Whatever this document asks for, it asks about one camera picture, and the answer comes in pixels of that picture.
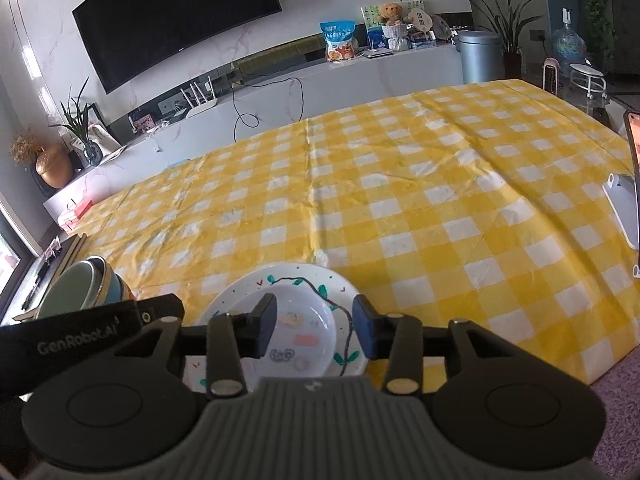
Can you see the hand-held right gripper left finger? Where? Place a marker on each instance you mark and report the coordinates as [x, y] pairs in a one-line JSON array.
[[267, 317]]

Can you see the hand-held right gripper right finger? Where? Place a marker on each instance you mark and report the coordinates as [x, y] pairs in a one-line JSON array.
[[362, 325]]

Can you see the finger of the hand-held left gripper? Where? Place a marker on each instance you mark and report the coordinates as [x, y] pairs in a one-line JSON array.
[[160, 308]]

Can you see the white floral painted plate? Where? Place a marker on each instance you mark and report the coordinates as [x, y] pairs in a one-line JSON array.
[[300, 320]]

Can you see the large stainless steel bowl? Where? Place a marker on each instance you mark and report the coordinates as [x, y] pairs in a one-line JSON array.
[[102, 280]]

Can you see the sliding glass door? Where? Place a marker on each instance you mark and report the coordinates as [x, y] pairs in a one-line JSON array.
[[10, 260]]

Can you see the red box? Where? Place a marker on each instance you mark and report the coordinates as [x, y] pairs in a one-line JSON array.
[[75, 212]]

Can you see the yellow checked tablecloth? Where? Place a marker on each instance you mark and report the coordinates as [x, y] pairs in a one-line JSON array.
[[400, 185]]

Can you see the green plant in glass vase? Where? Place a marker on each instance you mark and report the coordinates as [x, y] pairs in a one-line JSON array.
[[92, 152]]

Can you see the gold vase with dried flowers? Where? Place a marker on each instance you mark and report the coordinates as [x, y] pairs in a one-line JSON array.
[[54, 167]]

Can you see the white paper bag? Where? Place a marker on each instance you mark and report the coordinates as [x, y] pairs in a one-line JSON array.
[[105, 135]]

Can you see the pink printed box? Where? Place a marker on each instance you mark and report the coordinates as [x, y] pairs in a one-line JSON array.
[[143, 124]]

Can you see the white wifi router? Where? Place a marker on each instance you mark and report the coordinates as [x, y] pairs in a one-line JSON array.
[[202, 109]]

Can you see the white tv cabinet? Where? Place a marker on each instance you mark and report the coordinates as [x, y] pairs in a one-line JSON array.
[[350, 90]]

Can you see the blue snack bag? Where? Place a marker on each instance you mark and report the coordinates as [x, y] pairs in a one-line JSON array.
[[340, 42]]

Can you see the black flat television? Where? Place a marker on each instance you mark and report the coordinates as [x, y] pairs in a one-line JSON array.
[[175, 20]]

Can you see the grey pedal trash bin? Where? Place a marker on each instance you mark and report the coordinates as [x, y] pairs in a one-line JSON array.
[[480, 60]]

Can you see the potted long-leaf plant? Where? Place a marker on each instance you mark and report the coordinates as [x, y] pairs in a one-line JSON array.
[[512, 65]]

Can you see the green printed box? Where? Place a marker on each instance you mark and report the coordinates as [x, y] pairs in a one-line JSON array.
[[371, 20]]

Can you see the brown teddy bear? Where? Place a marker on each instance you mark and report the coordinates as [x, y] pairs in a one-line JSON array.
[[395, 20]]

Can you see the round hand fan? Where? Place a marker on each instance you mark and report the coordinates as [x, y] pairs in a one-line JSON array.
[[417, 19]]

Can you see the pink white heater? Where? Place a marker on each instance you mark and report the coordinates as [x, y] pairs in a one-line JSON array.
[[551, 77]]

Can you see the smartphone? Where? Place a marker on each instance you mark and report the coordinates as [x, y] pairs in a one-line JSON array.
[[634, 150]]

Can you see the white round side table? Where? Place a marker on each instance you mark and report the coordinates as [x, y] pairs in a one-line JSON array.
[[589, 77]]

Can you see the blue water jug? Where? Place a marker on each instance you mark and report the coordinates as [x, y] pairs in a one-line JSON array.
[[570, 47]]

